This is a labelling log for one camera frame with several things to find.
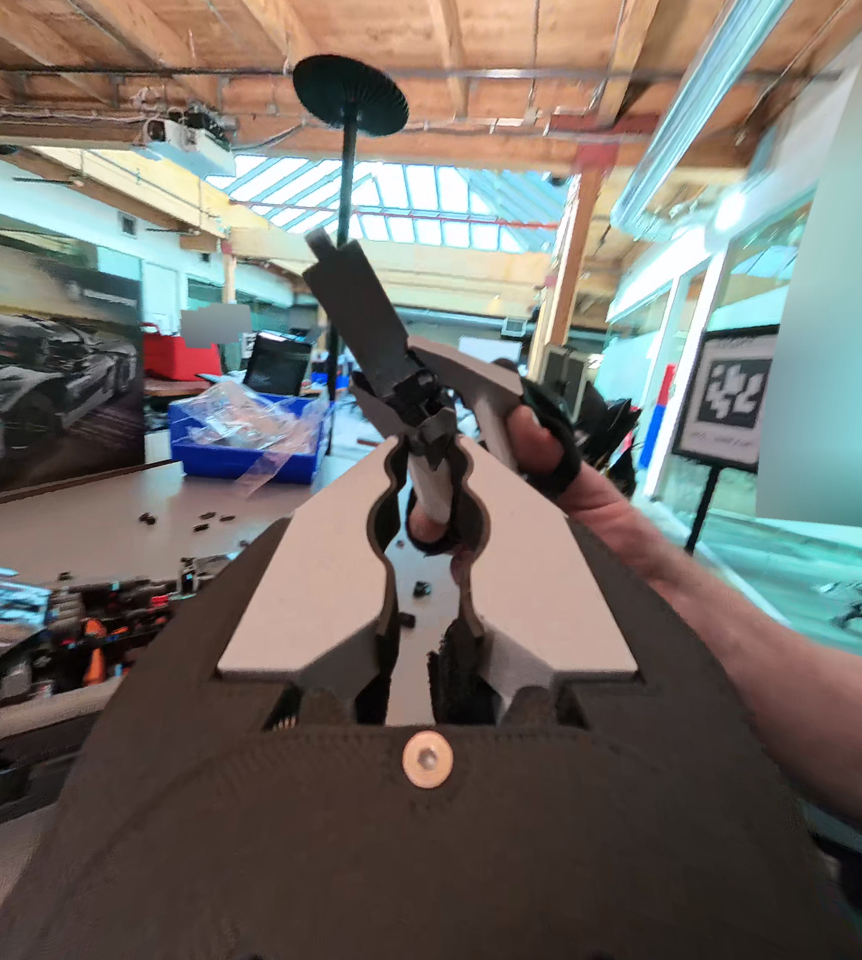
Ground black framed marker sign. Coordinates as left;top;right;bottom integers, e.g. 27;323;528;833
669;322;782;558

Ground person's right forearm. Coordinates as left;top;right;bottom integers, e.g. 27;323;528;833
629;517;862;834

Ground white ceiling projector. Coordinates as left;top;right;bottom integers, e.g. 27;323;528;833
138;112;239;179

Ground wooden post with red bracket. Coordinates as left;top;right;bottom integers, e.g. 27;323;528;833
528;138;621;357

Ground black bag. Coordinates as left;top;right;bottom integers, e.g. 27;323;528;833
579;396;640;498

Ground clear plastic bags pile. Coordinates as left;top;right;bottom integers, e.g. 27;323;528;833
174;377;329;498

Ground grey toy brick car model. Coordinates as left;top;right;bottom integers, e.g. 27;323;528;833
0;553;203;777

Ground black car picture set box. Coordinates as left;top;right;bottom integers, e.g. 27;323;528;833
0;231;149;505

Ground person's right hand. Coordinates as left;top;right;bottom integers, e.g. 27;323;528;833
404;405;674;586

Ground black desk screen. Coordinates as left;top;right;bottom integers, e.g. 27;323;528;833
242;332;315;397

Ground blue plastic storage bin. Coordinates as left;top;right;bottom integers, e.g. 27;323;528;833
167;391;332;487

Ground grey toy brick panel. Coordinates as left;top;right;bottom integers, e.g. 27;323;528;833
302;227;458;472

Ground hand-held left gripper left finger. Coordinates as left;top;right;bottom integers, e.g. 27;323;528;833
215;435;411;702

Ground silver flexible duct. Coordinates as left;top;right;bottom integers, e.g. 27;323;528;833
609;0;803;237

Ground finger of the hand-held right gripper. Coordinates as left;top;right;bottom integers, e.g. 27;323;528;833
407;336;527;475
349;372;453;528

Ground scattered small toy brick pieces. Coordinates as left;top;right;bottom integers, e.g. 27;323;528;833
137;508;436;627

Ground red storage box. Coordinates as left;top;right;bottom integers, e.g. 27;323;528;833
140;324;215;381

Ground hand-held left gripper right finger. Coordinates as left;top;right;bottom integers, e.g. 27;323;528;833
452;433;642;699

